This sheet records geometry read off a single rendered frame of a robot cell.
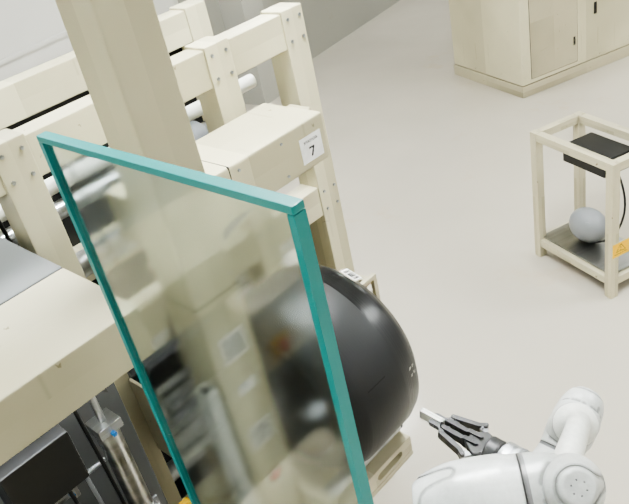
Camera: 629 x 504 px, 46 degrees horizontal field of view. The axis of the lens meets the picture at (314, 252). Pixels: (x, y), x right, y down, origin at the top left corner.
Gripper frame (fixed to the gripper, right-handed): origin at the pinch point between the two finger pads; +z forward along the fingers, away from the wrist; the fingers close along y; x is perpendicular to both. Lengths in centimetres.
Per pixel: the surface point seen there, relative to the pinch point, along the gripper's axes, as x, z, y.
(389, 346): -17.0, 14.3, -1.3
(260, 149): -57, 63, -10
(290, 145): -53, 62, -21
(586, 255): 103, 45, -222
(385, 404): -5.9, 9.4, 7.6
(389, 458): 29.1, 15.1, -0.7
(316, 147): -48, 61, -31
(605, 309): 114, 22, -198
